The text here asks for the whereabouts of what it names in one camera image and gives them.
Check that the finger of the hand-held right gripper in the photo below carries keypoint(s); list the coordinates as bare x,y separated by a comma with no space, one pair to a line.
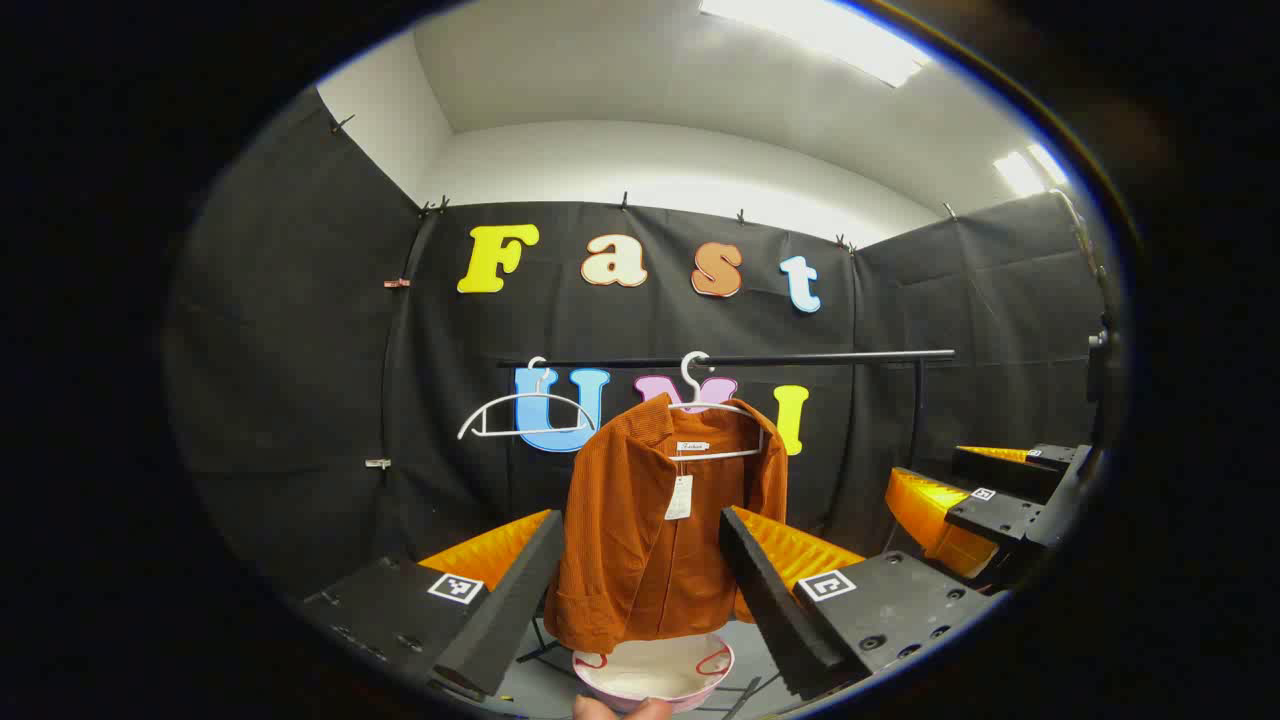
990,515
1000,472

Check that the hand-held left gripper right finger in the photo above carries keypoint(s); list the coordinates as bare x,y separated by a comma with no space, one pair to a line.
770,610

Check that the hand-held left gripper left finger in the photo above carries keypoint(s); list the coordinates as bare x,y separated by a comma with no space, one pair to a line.
510,610

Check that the white pink laundry hamper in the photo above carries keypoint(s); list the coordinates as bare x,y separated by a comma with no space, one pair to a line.
650,670

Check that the white plastic hanger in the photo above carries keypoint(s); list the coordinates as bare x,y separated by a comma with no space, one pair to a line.
720,456
530,432

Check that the small ceiling light panel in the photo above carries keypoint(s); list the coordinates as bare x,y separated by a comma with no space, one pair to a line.
1030,168

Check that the black backdrop cloth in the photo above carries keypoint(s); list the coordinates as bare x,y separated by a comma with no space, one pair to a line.
300,350

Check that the long ceiling light panel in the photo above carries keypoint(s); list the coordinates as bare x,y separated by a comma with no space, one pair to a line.
820,35

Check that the black clothes rail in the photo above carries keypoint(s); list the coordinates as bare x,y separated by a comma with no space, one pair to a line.
800,358

